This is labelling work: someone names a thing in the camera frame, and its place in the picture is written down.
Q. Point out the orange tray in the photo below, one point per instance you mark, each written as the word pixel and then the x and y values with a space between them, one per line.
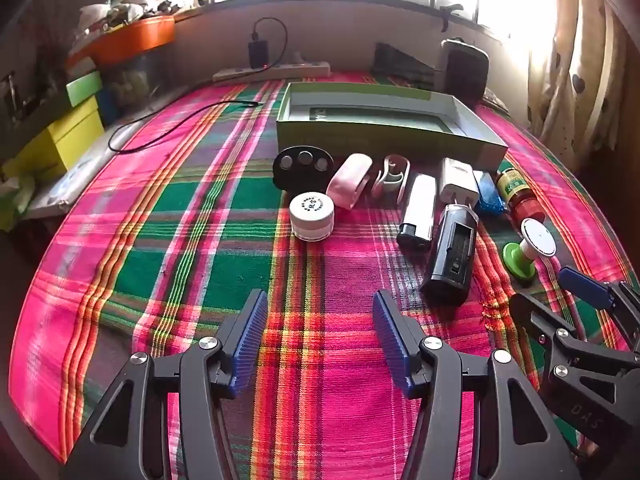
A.
pixel 135 40

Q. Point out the crumpled white plastic bags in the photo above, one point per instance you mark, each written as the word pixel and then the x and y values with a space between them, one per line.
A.
pixel 115 7

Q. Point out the crumpled white tissue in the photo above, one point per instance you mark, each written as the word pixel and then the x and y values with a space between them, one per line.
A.
pixel 15 195

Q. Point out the pink green plaid blanket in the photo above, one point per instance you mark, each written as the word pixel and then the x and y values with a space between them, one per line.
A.
pixel 200 220

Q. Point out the light pink case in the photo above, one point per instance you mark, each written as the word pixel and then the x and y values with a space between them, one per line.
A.
pixel 347 182

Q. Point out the white power adapter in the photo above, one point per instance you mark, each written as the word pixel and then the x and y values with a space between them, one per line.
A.
pixel 457 180

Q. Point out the cream patterned curtain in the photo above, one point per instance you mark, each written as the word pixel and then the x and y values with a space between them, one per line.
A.
pixel 575 85

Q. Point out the striped grey cloth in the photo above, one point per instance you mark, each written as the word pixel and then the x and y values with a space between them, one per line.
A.
pixel 495 102

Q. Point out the grey black sharpening block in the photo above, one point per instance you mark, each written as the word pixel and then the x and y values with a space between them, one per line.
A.
pixel 420 205

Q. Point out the black rectangular device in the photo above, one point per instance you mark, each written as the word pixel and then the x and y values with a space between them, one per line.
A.
pixel 440 280

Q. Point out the pink and white clip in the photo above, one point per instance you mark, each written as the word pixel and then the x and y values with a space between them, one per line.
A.
pixel 381 185

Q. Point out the white flat package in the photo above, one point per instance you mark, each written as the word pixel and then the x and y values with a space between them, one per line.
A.
pixel 65 180

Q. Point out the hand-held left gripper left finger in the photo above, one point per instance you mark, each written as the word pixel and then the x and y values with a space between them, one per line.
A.
pixel 250 340

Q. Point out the black charger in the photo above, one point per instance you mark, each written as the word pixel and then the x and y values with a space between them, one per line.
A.
pixel 257 54

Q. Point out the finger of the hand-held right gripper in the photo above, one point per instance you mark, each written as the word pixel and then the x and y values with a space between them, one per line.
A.
pixel 532 312
pixel 585 287

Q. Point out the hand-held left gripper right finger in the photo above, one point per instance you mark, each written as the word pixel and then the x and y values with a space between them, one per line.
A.
pixel 392 345

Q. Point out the red-capped bottle with green label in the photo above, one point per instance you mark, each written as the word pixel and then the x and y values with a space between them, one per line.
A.
pixel 515 187

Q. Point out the blue box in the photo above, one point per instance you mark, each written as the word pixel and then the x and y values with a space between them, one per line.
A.
pixel 107 107

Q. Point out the blue glitter case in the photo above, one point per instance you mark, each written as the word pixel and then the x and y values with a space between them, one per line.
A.
pixel 487 195

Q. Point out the small lime green box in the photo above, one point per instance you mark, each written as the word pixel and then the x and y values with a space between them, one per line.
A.
pixel 82 89

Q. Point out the clear plastic container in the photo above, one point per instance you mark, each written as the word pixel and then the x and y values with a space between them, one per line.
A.
pixel 130 80

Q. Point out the grey heater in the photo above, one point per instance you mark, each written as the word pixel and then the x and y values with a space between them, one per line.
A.
pixel 465 77

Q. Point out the black window latch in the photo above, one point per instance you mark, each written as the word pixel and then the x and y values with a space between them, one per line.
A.
pixel 447 12

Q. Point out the yellow box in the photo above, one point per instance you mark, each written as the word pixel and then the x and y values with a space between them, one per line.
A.
pixel 65 135

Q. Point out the green cardboard box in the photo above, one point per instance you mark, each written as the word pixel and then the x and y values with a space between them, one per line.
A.
pixel 375 140

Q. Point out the white plug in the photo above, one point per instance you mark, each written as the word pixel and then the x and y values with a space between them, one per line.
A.
pixel 300 59

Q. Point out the white power strip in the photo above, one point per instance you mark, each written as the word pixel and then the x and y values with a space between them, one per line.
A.
pixel 300 69

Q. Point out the black disc with three holes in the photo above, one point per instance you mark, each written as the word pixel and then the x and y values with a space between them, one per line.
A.
pixel 302 179

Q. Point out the white round jar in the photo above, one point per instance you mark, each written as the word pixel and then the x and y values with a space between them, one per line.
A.
pixel 312 220

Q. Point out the dark folded cloth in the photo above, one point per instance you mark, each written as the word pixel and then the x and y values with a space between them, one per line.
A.
pixel 400 67

